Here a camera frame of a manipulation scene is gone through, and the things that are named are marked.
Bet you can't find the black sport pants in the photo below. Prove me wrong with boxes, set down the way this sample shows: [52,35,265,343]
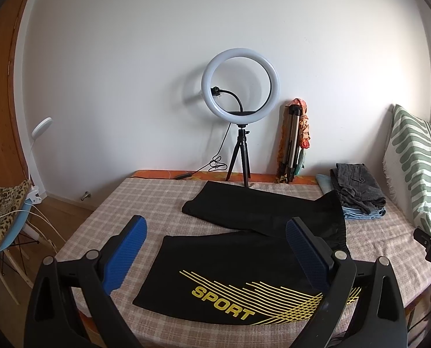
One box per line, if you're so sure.
[134,182,347,325]

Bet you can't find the green striped white pillow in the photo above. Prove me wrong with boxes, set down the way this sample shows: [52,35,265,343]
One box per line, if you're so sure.
[383,104,431,236]

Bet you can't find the dark grey folded garment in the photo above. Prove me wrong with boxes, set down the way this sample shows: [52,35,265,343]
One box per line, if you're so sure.
[329,164,386,215]

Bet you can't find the white clip desk lamp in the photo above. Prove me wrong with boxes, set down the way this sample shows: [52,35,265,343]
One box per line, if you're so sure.
[23,116,53,204]

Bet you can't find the leopard print cloth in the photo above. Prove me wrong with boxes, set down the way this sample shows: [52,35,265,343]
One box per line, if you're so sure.
[0,178,33,251]

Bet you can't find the light blue folded garment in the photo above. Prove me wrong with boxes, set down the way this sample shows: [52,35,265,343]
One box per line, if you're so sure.
[315,174,386,220]

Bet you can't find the metal door stopper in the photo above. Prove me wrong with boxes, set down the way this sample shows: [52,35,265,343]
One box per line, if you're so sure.
[80,191,91,201]

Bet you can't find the light blue chair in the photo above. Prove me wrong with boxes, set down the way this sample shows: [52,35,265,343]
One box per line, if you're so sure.
[0,172,59,306]

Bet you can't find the plaid beige bed cover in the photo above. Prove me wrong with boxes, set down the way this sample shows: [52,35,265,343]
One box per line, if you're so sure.
[56,177,431,347]

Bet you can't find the folded silver tripod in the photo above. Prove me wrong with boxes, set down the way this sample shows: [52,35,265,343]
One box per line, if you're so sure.
[277,104,302,183]

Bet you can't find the black tripod stand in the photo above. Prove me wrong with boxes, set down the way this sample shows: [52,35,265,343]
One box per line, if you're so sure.
[225,124,253,189]

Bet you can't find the wooden door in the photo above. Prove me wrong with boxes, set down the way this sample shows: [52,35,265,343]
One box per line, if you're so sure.
[0,0,27,187]

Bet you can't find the white charger with cable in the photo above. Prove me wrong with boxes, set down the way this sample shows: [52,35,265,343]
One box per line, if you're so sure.
[0,204,62,251]

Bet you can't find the black ring light cable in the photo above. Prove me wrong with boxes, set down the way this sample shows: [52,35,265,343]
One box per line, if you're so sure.
[174,122,233,181]

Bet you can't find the white ring light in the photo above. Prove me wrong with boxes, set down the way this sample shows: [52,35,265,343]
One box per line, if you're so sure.
[200,48,281,125]

